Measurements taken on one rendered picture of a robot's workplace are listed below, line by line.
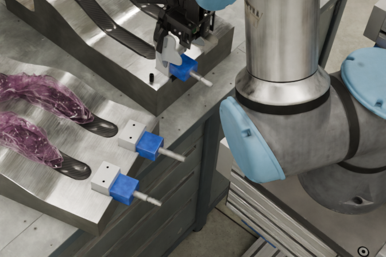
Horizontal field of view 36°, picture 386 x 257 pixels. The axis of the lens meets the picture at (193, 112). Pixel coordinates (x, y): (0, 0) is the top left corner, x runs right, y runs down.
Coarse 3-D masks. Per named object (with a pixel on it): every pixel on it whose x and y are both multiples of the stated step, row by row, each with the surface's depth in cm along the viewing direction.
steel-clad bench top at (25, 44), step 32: (0, 0) 148; (0, 32) 141; (32, 32) 141; (64, 64) 135; (224, 64) 138; (192, 96) 131; (160, 128) 125; (0, 224) 110; (32, 224) 110; (64, 224) 111; (0, 256) 106; (32, 256) 106
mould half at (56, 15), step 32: (32, 0) 140; (64, 0) 130; (96, 0) 133; (128, 0) 136; (64, 32) 132; (96, 32) 130; (224, 32) 132; (96, 64) 131; (128, 64) 125; (128, 96) 130; (160, 96) 123
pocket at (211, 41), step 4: (200, 36) 133; (208, 36) 132; (212, 36) 132; (204, 40) 134; (208, 40) 133; (212, 40) 132; (216, 40) 131; (196, 44) 133; (208, 44) 133; (212, 44) 133; (216, 44) 131; (200, 48) 132; (204, 48) 132; (208, 48) 132; (212, 48) 130; (204, 52) 130
